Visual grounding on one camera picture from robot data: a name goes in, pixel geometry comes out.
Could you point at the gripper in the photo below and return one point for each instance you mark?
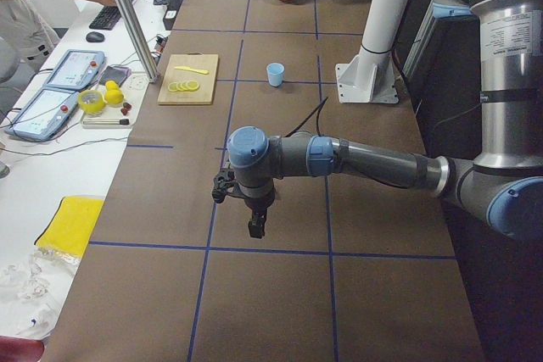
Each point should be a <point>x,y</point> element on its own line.
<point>257,200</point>

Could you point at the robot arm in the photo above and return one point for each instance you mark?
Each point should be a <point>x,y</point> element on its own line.
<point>502,186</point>

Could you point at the light blue cup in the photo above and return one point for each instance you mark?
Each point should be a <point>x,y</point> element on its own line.
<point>275,73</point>

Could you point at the yellow plastic knife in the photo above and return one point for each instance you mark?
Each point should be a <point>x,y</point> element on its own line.
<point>191,69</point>

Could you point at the white pillar with base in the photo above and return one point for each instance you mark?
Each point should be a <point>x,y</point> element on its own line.
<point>369,76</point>

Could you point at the wooden cutting board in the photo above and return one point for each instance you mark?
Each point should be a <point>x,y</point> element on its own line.
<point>204,95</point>

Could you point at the lemon slice four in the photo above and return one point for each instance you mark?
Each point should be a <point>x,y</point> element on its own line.
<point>192,85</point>

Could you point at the lemon slice three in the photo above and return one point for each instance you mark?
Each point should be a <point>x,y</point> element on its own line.
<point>186,88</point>

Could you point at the lemon slice two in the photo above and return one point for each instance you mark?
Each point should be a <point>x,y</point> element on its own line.
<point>180,87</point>

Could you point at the lemon slice one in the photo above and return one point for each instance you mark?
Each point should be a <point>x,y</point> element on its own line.
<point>173,87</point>

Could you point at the white tray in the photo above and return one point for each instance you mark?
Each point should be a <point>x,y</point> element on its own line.
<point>134,89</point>

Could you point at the black keyboard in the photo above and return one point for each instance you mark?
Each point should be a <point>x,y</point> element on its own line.
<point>106,19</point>

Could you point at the yellow cloth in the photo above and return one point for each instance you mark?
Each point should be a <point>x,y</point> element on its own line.
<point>72,225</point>

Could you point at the yellow lemon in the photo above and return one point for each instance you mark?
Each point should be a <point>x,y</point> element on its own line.
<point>114,96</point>
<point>111,85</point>

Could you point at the dark purple wallet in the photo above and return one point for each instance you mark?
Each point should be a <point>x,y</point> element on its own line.
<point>115,73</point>

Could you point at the black computer mouse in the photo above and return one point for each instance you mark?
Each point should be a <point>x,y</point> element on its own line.
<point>95,37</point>

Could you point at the yellow tape roll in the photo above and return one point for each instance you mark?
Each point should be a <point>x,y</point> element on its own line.
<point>91,101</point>

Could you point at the clear plastic bag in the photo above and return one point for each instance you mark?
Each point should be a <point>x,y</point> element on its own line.
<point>33,293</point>

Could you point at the upper teach pendant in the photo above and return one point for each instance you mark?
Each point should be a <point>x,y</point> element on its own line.
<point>76,70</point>

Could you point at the teach pendant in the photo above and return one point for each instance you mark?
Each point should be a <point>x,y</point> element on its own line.
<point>44,114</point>
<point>76,70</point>

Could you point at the lower teach pendant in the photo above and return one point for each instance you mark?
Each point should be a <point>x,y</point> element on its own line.
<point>44,114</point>

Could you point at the person at desk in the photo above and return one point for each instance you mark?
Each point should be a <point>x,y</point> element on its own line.
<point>25,30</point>

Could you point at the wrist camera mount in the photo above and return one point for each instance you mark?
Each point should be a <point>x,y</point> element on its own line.
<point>225,185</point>

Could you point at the aluminium frame post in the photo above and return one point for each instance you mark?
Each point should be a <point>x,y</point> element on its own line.
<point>139,43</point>

